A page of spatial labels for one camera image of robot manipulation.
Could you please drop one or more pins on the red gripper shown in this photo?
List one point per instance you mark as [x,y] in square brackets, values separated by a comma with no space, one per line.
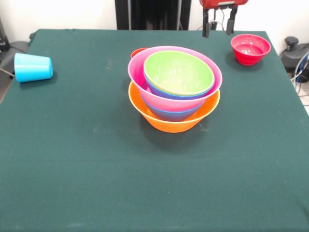
[210,3]

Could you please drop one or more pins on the small pink-red bowl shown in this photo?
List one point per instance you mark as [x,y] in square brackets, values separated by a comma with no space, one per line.
[251,52]

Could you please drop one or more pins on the green bowl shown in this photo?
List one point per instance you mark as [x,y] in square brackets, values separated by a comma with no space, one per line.
[178,72]

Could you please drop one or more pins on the blue bowl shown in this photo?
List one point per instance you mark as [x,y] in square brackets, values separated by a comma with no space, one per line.
[173,116]
[178,96]

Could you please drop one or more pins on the large pink bowl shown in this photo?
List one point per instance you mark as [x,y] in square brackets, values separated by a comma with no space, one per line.
[137,72]

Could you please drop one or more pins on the orange bowl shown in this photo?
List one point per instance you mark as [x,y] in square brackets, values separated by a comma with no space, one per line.
[176,126]

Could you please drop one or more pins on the red cup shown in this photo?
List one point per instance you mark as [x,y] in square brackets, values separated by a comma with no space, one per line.
[136,52]

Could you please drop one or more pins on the dark green tablecloth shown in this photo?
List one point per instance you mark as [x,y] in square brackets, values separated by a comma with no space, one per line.
[120,169]

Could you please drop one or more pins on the blue cup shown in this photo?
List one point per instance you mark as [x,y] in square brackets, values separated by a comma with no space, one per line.
[32,67]

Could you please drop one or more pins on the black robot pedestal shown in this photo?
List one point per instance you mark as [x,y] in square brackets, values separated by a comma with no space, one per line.
[166,10]

